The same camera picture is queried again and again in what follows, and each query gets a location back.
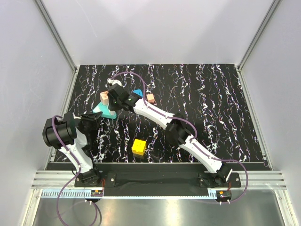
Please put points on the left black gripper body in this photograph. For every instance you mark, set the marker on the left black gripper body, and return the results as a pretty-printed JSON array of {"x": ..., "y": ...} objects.
[{"x": 89, "y": 125}]

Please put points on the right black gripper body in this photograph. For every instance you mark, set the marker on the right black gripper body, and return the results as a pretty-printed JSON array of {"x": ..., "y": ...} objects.
[{"x": 114, "y": 104}]

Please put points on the teal socket block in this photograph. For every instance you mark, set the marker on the teal socket block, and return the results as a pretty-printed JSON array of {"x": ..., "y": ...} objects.
[{"x": 106, "y": 113}]

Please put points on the beige wooden plug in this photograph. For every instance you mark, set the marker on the beige wooden plug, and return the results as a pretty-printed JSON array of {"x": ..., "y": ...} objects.
[{"x": 104, "y": 98}]

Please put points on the blue plug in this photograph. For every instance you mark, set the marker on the blue plug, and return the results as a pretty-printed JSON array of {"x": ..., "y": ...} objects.
[{"x": 138, "y": 92}]

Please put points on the pink plug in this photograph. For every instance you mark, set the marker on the pink plug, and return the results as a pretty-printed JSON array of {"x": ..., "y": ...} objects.
[{"x": 150, "y": 98}]

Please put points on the yellow cube socket adapter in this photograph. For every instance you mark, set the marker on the yellow cube socket adapter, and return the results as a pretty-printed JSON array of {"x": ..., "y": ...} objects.
[{"x": 139, "y": 147}]

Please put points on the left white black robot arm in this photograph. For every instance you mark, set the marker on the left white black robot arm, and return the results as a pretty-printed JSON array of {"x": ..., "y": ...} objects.
[{"x": 72, "y": 136}]

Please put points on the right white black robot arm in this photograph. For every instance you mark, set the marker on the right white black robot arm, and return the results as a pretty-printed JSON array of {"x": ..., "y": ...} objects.
[{"x": 178, "y": 131}]

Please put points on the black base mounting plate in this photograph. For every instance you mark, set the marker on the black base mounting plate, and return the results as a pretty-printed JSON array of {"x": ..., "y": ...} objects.
[{"x": 157, "y": 180}]

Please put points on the aluminium rail front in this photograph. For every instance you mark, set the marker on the aluminium rail front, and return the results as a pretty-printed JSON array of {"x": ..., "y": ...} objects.
[{"x": 55, "y": 184}]

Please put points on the left aluminium frame post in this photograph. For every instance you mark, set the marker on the left aluminium frame post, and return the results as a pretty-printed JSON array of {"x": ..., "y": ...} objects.
[{"x": 54, "y": 32}]

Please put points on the aluminium frame post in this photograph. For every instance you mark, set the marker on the aluminium frame post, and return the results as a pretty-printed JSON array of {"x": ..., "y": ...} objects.
[
  {"x": 262, "y": 27},
  {"x": 54, "y": 32}
]

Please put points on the right aluminium frame post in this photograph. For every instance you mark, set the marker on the right aluminium frame post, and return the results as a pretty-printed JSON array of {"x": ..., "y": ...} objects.
[{"x": 262, "y": 27}]

